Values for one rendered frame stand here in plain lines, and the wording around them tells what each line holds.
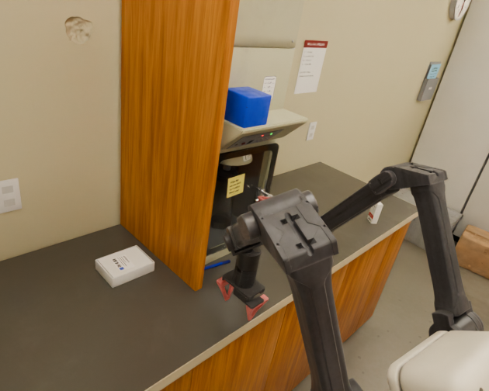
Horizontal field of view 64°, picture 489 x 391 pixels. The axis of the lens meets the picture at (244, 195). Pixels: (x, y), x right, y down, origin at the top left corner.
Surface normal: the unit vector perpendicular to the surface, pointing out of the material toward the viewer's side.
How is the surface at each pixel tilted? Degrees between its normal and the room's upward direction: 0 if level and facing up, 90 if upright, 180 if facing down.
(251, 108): 90
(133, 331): 0
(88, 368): 0
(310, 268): 81
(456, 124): 90
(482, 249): 86
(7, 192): 90
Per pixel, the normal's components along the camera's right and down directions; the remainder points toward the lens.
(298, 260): 0.30, 0.34
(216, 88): -0.70, 0.24
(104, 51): 0.70, 0.43
